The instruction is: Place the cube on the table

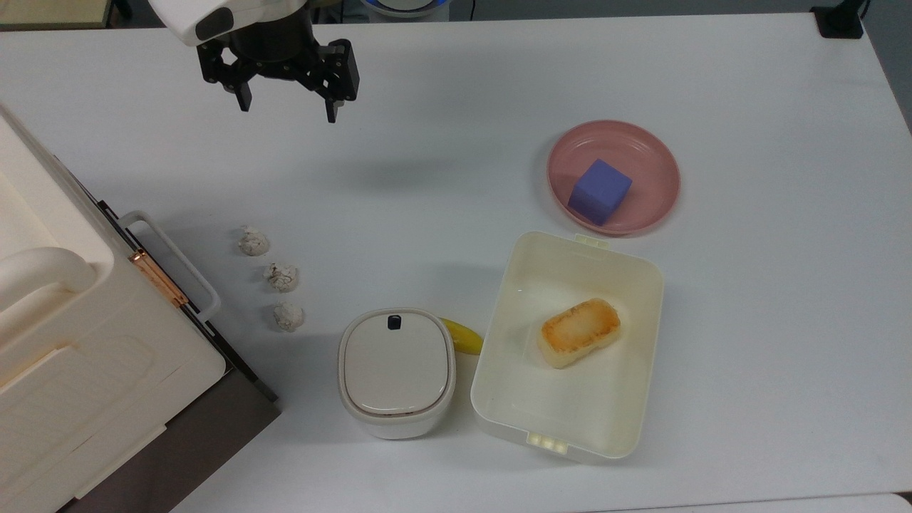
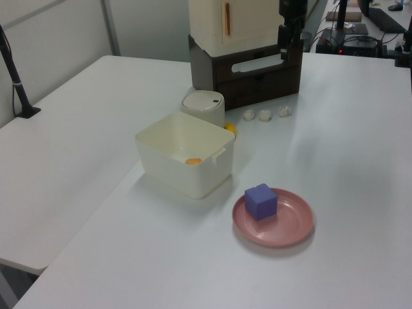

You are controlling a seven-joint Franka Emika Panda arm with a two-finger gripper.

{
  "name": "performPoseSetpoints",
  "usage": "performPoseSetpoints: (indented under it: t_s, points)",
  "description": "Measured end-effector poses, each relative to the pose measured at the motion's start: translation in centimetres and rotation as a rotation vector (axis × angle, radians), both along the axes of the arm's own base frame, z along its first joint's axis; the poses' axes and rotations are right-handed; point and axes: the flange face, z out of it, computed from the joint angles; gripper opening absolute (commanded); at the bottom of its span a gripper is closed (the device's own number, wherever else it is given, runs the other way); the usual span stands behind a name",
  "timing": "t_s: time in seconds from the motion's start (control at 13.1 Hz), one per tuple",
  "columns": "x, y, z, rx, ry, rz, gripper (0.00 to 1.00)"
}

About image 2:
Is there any black Panda gripper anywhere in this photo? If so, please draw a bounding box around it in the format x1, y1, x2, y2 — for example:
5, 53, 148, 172
277, 0, 309, 61

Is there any purple foam cube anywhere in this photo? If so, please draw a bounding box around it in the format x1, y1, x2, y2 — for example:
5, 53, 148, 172
244, 183, 279, 222

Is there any black upright stand pole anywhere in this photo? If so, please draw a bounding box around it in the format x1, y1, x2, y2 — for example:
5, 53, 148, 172
334, 0, 349, 32

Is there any dark brown drawer cabinet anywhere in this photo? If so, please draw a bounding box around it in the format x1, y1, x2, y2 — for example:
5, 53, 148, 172
188, 33, 304, 112

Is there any black electronics box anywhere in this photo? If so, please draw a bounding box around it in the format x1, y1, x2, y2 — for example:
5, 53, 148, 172
315, 29, 384, 58

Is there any cream toy fridge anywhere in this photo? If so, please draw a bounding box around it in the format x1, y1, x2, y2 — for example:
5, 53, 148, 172
188, 0, 285, 55

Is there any black keyboard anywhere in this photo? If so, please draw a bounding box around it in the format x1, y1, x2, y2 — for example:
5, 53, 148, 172
362, 6, 407, 34

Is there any small white lidded bin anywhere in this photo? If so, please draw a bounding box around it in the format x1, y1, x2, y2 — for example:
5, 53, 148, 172
180, 90, 225, 127

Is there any cream plastic storage box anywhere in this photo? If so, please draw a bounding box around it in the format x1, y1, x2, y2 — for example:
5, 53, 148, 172
134, 111, 236, 201

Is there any pink round plate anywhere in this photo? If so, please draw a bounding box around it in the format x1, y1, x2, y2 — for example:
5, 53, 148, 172
232, 189, 315, 248

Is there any black table clamp mount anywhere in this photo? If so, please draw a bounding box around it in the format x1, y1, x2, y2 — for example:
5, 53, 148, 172
388, 28, 412, 68

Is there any black clamped camera pole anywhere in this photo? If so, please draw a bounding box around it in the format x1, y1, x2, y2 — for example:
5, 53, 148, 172
0, 23, 42, 120

